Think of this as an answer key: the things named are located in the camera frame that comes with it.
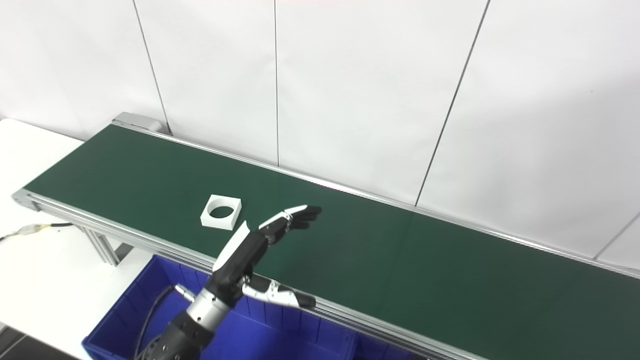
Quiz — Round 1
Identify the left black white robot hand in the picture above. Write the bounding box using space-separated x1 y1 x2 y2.
205 204 322 308

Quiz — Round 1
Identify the white square part round hole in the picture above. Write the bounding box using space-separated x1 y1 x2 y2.
200 194 242 231

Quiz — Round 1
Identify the aluminium conveyor leg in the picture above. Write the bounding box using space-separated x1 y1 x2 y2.
75 227 133 267

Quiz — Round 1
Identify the grey conveyor motor housing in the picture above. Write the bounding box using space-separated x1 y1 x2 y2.
112 112 168 135

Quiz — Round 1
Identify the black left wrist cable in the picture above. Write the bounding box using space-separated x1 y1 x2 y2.
132 284 196 360

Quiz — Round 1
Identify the green conveyor belt aluminium frame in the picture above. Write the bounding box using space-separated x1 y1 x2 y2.
11 124 640 360

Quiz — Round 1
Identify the black cable yellow connector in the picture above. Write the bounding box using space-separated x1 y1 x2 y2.
0 222 76 243

